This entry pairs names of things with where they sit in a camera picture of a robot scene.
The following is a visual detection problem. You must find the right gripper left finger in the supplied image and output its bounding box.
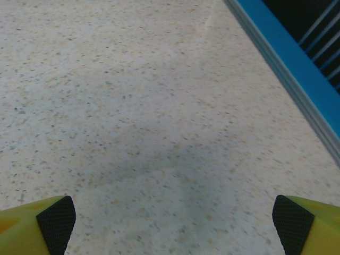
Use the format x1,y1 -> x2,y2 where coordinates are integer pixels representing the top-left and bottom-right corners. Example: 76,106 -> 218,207
0,195 -> 77,255

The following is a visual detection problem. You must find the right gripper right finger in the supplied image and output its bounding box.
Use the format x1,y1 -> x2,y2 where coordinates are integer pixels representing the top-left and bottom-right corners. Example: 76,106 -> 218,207
271,194 -> 340,255

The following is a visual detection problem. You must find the blue table border frame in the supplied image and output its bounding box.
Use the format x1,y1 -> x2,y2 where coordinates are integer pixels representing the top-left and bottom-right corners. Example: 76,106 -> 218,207
236,0 -> 340,139

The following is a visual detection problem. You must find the aluminium side rail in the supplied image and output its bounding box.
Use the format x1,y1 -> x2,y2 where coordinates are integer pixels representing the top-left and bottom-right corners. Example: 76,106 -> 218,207
222,0 -> 340,162

